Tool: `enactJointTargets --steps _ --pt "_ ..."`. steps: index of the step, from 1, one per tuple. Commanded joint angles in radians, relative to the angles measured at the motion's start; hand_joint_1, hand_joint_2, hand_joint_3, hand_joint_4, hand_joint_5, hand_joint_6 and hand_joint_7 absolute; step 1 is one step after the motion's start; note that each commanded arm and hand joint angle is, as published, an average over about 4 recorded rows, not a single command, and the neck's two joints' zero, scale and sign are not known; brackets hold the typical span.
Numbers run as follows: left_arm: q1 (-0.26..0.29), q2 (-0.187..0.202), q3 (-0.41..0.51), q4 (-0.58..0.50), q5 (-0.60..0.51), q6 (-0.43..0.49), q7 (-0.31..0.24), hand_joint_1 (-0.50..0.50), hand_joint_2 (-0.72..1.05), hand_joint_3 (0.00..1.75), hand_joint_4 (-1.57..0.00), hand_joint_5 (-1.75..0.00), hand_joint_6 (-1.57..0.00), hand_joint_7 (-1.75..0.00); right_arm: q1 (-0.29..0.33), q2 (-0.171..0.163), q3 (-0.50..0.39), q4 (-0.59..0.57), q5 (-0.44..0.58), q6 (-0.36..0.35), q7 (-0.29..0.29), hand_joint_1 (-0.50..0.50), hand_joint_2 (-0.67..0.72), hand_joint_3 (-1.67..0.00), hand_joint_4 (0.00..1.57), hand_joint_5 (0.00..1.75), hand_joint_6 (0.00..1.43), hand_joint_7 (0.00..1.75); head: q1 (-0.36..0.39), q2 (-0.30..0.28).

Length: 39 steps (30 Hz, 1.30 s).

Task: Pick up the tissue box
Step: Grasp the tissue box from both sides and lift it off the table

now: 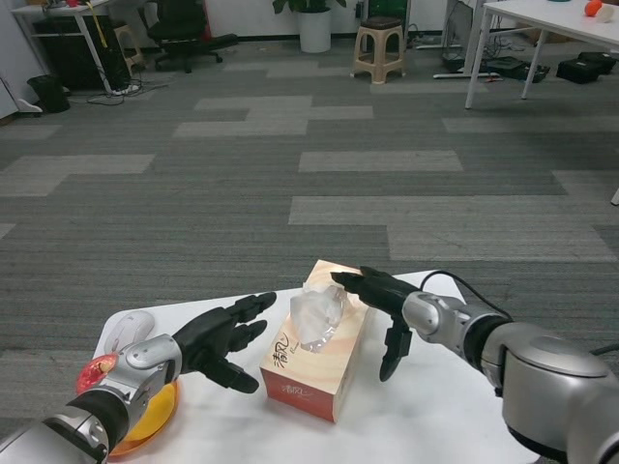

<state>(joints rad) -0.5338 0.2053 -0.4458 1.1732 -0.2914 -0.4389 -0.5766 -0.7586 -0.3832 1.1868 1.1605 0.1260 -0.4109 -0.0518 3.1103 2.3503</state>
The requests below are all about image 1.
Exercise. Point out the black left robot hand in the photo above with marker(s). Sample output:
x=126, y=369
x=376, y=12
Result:
x=208, y=338

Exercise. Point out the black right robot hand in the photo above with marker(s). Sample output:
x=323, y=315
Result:
x=382, y=292

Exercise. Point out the orange beige tissue box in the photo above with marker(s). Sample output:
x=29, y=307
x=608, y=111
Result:
x=300, y=391

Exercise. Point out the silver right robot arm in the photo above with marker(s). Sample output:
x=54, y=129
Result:
x=556, y=377

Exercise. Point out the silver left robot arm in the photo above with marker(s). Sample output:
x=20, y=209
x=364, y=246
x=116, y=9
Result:
x=145, y=353

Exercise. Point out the orange plastic plate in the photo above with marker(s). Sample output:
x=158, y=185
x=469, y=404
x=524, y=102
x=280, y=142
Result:
x=175, y=401

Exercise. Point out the white computer mouse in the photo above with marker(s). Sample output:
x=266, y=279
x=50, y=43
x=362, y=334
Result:
x=128, y=328

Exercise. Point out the red apple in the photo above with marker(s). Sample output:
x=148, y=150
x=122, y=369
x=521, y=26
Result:
x=92, y=377

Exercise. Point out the white standing desk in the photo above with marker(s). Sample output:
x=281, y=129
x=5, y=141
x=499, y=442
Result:
x=450, y=76

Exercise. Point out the beige plastic stool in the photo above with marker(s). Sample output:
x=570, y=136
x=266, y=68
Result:
x=378, y=58

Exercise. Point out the black equipment bag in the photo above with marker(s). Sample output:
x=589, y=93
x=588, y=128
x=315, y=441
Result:
x=515, y=68

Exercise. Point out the white power strip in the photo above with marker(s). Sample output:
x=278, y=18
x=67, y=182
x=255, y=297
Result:
x=126, y=89

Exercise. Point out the white plant pot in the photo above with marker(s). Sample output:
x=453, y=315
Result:
x=315, y=31

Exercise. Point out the green black cabinet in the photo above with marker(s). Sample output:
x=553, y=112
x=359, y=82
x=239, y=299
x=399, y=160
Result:
x=387, y=7

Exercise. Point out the black trash bin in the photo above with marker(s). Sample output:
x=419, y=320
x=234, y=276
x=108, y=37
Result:
x=48, y=94

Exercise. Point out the green potted plant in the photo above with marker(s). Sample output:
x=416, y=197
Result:
x=309, y=5

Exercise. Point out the small beige stool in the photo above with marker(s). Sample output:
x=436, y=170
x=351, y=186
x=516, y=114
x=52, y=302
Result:
x=128, y=48

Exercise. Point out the black hard case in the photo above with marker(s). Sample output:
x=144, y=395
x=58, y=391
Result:
x=585, y=67

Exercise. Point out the black cabinet under desk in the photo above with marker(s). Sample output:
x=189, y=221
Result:
x=63, y=63

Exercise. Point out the black office chair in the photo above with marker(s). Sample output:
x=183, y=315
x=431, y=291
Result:
x=179, y=24

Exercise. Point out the large white table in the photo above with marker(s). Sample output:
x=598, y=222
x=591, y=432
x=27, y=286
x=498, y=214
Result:
x=541, y=17

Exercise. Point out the yellow hanging strip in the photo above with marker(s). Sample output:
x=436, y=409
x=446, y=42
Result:
x=99, y=26

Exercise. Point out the white room divider panel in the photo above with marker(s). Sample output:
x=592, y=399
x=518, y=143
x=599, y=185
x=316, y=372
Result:
x=14, y=63

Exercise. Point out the orange ball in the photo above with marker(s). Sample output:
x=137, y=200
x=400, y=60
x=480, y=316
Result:
x=593, y=8

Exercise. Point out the white round object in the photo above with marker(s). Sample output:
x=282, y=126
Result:
x=607, y=14

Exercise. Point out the white desk with monitor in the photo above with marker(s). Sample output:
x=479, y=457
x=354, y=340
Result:
x=48, y=6

